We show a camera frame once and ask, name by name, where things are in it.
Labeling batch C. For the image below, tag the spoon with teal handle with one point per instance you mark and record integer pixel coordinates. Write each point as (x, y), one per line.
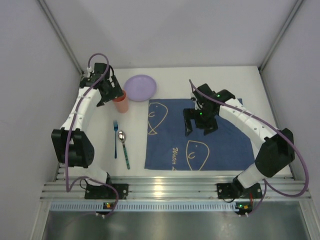
(122, 137)

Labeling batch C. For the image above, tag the purple plastic plate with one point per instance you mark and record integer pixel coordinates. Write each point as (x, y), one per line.
(140, 88)

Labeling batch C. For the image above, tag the white slotted cable duct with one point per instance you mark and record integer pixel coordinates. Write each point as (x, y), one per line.
(148, 206)

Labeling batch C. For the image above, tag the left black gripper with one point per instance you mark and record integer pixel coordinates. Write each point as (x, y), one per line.
(113, 90)

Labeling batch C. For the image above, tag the blue fish-pattern cloth placemat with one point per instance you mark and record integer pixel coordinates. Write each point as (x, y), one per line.
(169, 149)

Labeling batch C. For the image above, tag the left aluminium frame post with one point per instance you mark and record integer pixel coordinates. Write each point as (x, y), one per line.
(59, 34)

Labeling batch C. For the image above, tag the aluminium frame post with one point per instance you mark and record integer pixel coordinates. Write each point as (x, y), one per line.
(281, 33)
(59, 34)

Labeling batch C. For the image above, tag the aluminium mounting rail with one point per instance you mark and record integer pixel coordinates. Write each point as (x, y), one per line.
(191, 186)

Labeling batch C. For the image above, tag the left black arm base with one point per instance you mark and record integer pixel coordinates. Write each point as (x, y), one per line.
(95, 192)

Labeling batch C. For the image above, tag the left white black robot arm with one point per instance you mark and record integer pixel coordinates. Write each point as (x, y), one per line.
(72, 146)

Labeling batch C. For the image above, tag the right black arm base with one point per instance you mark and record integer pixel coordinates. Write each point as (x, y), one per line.
(229, 191)

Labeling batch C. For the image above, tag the right aluminium frame post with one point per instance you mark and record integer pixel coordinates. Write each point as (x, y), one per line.
(281, 33)

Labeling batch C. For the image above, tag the blue metal fork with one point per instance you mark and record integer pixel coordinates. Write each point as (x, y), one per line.
(115, 128)

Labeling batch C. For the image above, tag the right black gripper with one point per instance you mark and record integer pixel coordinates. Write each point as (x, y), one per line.
(200, 120)

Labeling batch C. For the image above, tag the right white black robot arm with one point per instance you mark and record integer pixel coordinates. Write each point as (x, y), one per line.
(274, 146)

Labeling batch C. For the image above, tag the orange plastic cup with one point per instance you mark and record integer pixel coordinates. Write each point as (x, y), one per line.
(121, 103)

